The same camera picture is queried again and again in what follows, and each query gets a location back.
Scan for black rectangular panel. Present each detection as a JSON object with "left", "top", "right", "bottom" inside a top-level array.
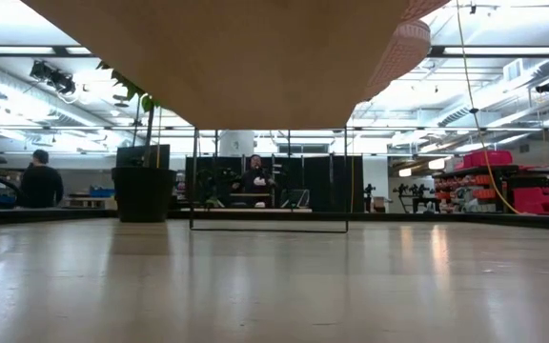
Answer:
[{"left": 115, "top": 143, "right": 172, "bottom": 169}]

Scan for black stand cluster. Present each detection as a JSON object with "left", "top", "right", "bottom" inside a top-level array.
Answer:
[{"left": 393, "top": 182, "right": 431, "bottom": 213}]

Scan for green leafy plant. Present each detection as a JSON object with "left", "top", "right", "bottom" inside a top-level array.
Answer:
[{"left": 94, "top": 59, "right": 162, "bottom": 169}]

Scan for black camera stand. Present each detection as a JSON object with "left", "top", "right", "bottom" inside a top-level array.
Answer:
[{"left": 363, "top": 182, "right": 376, "bottom": 213}]

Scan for yellow hanging cable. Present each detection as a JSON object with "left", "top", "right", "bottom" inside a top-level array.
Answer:
[{"left": 454, "top": 0, "right": 526, "bottom": 216}]

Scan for black plant pot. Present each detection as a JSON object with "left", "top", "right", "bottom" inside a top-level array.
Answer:
[{"left": 111, "top": 166, "right": 178, "bottom": 224}]

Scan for large red bin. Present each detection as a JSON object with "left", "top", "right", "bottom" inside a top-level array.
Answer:
[{"left": 454, "top": 149, "right": 515, "bottom": 169}]

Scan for black storage rack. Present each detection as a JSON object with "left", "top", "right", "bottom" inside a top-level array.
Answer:
[{"left": 432, "top": 150, "right": 549, "bottom": 215}]

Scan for person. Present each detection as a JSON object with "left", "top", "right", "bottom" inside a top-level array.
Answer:
[
  {"left": 18, "top": 148, "right": 65, "bottom": 210},
  {"left": 237, "top": 152, "right": 276, "bottom": 194}
]

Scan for black ceiling spotlight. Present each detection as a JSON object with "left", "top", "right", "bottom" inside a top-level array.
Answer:
[{"left": 28, "top": 58, "right": 77, "bottom": 95}]

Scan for red stacked bins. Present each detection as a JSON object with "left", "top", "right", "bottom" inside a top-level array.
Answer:
[{"left": 512, "top": 186, "right": 549, "bottom": 215}]

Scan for small wooden table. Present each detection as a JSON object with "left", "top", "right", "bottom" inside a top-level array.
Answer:
[{"left": 228, "top": 192, "right": 276, "bottom": 209}]

